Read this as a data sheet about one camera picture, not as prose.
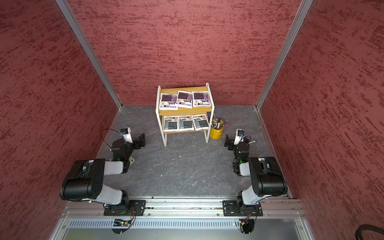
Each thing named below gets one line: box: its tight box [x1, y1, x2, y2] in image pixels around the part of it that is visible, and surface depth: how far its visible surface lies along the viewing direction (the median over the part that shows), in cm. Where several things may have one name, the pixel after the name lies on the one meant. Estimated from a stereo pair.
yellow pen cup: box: [209, 118, 224, 140], surface depth 99 cm
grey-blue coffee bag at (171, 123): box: [163, 115, 180, 132], surface depth 89 cm
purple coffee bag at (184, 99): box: [174, 90, 193, 109], surface depth 77 cm
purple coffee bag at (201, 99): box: [192, 91, 212, 108], surface depth 79 cm
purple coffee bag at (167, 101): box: [159, 93, 179, 111], surface depth 77 cm
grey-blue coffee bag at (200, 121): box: [192, 114, 209, 131], surface depth 91 cm
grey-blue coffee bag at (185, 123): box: [178, 115, 195, 132], surface depth 89 cm
